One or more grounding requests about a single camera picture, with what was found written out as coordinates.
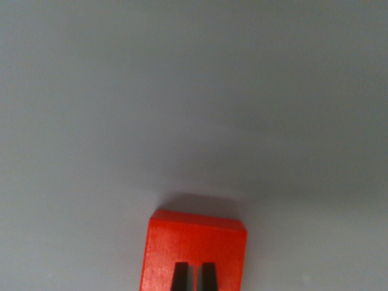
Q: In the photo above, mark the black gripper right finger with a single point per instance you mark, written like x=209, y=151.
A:
x=209, y=277

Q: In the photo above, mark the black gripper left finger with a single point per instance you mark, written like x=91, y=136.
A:
x=181, y=277

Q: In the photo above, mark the grey plastic bin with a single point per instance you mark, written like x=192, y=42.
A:
x=212, y=106

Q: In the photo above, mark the red wooden block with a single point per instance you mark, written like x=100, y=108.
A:
x=194, y=239

